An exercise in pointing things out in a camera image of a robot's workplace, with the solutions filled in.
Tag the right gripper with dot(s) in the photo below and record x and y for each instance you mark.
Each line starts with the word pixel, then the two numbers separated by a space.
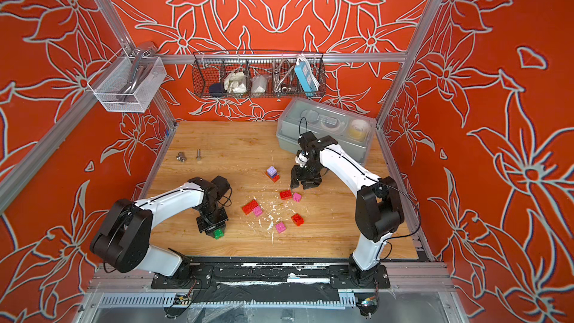
pixel 296 175

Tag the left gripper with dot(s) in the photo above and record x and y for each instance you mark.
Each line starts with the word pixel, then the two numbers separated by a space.
pixel 205 226

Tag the green lego brick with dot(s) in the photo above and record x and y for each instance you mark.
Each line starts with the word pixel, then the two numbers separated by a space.
pixel 218 234

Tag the lilac lego brick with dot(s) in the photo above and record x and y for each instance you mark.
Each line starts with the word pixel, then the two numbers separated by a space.
pixel 271 171

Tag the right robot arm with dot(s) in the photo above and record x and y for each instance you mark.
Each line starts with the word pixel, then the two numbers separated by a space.
pixel 378 207

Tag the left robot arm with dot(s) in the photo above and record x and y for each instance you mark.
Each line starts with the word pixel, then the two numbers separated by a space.
pixel 123 240

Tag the pink lego brick upper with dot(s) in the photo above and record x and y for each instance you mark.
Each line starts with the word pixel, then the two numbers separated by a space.
pixel 297 197

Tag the pink lego brick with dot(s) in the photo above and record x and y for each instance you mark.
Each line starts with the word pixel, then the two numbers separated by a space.
pixel 257 211
pixel 280 227
pixel 297 197

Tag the long red lego brick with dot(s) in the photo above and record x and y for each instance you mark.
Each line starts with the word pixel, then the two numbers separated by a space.
pixel 249 207

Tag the pink lego brick left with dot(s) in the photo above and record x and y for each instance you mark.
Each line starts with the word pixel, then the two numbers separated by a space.
pixel 257 211

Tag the pink lego brick lower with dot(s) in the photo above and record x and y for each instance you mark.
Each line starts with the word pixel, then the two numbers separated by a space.
pixel 280 227

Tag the clear plastic storage box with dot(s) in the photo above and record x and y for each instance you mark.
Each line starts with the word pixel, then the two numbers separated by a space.
pixel 302 115

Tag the yellow tape roll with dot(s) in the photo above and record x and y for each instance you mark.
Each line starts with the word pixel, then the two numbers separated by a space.
pixel 358 129

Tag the blue white box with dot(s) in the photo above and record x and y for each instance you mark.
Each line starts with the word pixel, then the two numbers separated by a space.
pixel 307 79

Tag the white crumpled cloth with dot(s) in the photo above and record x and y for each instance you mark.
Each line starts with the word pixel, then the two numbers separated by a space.
pixel 236 83

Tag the dark blue round object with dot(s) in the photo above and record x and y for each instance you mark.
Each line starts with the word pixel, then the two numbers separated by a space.
pixel 217 90

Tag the metal tongs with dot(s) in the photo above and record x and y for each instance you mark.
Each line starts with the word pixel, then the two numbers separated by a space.
pixel 141 67

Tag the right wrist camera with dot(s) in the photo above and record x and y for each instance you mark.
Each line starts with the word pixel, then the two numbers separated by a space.
pixel 301 159

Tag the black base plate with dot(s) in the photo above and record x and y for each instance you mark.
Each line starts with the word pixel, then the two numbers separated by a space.
pixel 258 271

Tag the aluminium frame rail right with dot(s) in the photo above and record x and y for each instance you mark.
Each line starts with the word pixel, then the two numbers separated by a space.
pixel 412 214

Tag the black wire basket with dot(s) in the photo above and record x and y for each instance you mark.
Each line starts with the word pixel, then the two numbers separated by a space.
pixel 212 67

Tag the clear plastic wall bin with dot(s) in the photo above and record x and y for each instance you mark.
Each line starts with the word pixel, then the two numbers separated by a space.
pixel 108 87

